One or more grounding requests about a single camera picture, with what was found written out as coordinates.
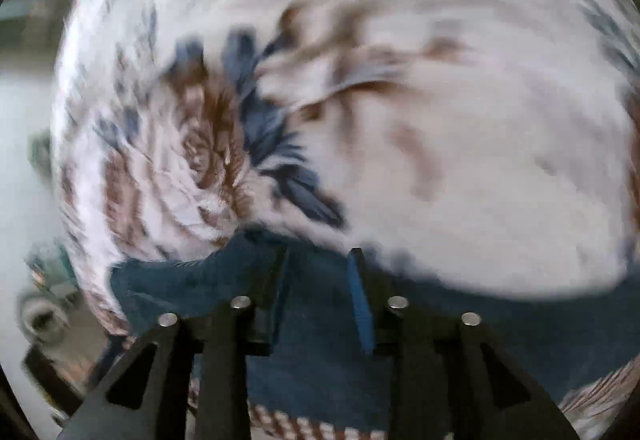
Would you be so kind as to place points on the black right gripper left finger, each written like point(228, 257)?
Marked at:
point(204, 317)

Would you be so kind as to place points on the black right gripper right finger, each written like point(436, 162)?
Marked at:
point(450, 379)

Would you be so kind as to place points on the dark blue denim pants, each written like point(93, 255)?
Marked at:
point(583, 350)

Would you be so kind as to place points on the floral white fleece blanket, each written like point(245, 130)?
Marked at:
point(489, 145)

